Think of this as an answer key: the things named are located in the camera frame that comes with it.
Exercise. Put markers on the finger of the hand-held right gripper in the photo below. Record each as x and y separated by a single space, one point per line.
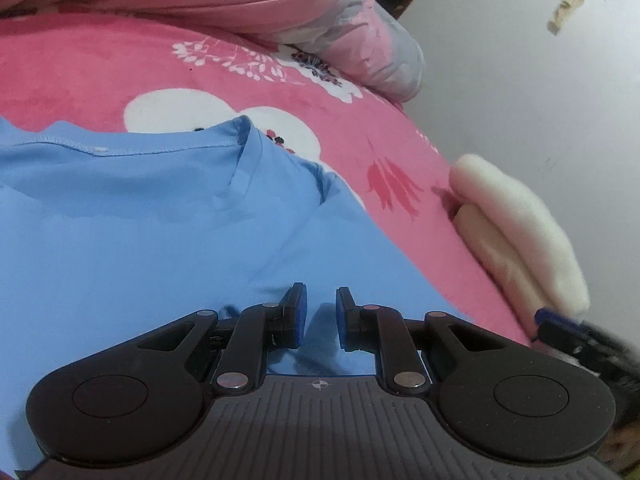
560 335

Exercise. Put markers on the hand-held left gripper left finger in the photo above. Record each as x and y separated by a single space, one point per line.
299 317

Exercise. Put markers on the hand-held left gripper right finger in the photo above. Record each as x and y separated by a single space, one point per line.
341 317

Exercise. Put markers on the blue t-shirt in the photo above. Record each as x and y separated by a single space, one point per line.
150 235

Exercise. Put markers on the white fluffy folded cloth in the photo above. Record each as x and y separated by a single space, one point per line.
525 230

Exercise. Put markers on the pink floral bed sheet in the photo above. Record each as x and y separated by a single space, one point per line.
100 75

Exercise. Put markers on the long torn tape scrap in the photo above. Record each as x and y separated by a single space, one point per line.
565 10

